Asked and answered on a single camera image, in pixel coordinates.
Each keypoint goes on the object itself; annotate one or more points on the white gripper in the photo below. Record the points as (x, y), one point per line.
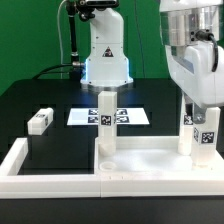
(191, 70)

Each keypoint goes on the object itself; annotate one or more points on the white desk top tray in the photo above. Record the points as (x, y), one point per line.
(152, 156)

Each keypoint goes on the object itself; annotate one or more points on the tag marker plate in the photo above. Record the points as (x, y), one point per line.
(125, 116)

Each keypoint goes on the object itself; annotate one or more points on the white U-shaped fence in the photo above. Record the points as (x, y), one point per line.
(15, 185)

